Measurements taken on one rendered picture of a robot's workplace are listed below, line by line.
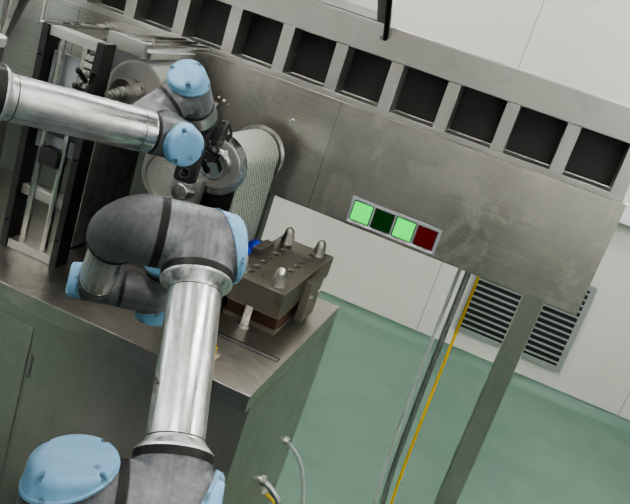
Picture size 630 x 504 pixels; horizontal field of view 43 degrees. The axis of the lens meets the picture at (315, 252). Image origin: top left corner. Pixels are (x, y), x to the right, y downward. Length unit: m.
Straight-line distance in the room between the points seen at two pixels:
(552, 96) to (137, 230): 1.13
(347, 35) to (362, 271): 2.68
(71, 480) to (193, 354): 0.25
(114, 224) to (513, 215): 1.10
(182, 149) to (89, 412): 0.72
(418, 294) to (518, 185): 2.61
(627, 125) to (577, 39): 2.34
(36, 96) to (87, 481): 0.60
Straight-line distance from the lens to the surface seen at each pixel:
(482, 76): 2.04
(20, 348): 1.94
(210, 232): 1.27
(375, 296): 4.65
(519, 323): 2.29
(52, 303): 1.82
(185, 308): 1.22
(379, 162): 2.09
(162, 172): 1.94
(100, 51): 1.85
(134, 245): 1.27
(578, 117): 2.03
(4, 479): 2.12
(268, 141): 2.03
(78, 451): 1.13
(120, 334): 1.75
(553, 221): 2.06
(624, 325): 4.56
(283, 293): 1.84
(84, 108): 1.37
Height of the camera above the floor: 1.70
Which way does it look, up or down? 18 degrees down
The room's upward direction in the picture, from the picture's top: 18 degrees clockwise
